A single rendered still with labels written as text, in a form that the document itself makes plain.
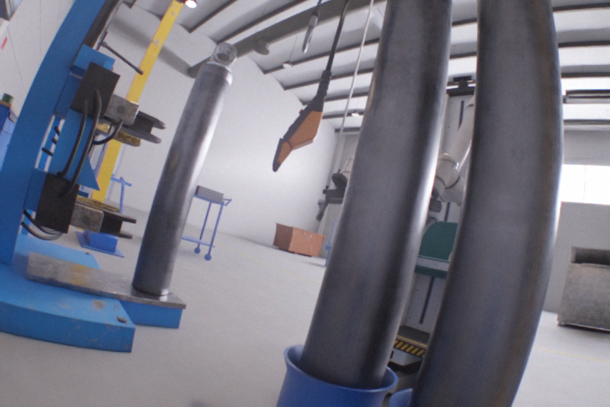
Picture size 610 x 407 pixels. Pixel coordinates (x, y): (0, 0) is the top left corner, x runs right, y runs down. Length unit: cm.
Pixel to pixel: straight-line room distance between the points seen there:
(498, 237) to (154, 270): 161
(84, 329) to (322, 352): 94
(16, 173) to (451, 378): 173
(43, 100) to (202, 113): 86
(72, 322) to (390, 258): 114
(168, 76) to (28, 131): 1208
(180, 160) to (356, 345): 137
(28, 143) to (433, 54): 164
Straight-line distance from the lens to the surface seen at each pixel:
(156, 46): 472
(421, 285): 194
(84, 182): 146
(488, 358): 63
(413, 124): 80
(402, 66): 87
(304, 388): 80
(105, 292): 171
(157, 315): 184
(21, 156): 172
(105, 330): 143
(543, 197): 65
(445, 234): 183
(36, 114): 172
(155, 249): 183
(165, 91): 1345
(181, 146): 184
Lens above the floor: 66
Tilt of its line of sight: 10 degrees up
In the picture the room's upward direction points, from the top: 15 degrees clockwise
